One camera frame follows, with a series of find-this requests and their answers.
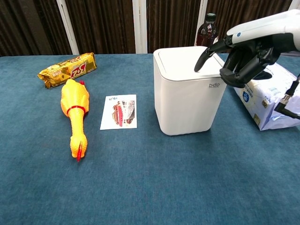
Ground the gold snack package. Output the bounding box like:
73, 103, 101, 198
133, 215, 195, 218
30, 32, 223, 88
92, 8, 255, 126
37, 52, 98, 90

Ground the blue felt table mat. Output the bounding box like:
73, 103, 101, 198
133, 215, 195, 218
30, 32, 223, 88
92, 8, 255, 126
0, 53, 300, 225

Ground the white wet wipes pack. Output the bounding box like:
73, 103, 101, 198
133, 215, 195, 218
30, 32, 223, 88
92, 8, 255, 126
232, 61, 300, 131

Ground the dark brown glass bottle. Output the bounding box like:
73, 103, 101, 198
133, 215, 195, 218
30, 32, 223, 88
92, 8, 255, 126
195, 13, 220, 47

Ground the white plastic box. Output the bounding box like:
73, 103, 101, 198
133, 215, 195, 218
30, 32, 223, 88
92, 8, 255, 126
153, 45, 228, 136

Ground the right black-and-silver robot hand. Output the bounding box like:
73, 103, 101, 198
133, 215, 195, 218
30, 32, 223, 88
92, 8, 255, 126
194, 9, 300, 89

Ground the white picture postcard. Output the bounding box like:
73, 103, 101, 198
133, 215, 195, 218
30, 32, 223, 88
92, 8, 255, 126
99, 94, 138, 131

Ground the black cable with connector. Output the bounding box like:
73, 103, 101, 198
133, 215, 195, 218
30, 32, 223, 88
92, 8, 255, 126
275, 74, 300, 120

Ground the yellow rubber chicken toy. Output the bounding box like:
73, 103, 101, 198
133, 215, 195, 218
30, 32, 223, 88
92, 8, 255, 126
60, 79, 91, 163

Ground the dark brown curtain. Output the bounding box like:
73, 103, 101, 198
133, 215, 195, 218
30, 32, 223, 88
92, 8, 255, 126
0, 0, 300, 57

